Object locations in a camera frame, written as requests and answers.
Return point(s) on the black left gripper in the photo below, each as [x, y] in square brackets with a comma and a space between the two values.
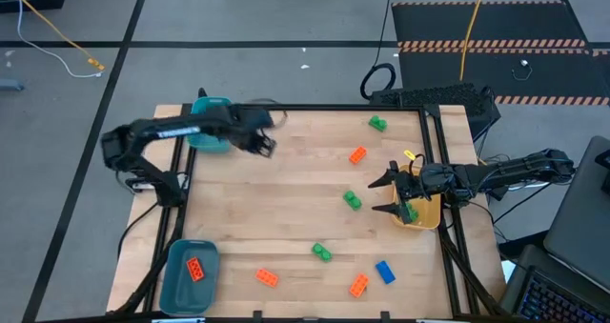
[250, 123]

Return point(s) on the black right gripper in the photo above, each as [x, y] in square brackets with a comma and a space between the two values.
[424, 182]

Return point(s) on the green toy block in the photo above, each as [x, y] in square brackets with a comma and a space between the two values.
[378, 123]
[321, 252]
[412, 213]
[352, 200]

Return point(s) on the blue toy block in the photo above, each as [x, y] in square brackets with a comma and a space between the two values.
[385, 272]

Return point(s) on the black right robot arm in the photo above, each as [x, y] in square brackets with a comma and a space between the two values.
[514, 170]

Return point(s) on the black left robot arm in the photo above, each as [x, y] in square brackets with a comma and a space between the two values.
[167, 127]

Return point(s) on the yellow plastic bin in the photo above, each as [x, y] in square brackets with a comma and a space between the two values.
[426, 216]

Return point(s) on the yellow tag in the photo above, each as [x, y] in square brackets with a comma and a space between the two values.
[409, 154]

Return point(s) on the orange toy block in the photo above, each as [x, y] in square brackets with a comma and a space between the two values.
[267, 277]
[358, 155]
[195, 269]
[359, 285]

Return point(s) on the teal plastic bin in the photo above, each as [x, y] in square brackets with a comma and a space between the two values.
[205, 144]
[181, 294]

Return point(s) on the black keyboard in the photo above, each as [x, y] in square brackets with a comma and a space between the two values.
[429, 95]

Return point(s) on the open laptop with keyboard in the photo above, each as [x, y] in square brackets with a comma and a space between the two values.
[548, 299]

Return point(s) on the closed gray laptop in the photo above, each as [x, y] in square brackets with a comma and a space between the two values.
[581, 218]

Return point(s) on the black mat with orange stripes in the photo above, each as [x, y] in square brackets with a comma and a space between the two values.
[500, 23]

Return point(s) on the gray-blue floor object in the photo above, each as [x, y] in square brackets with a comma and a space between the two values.
[9, 85]

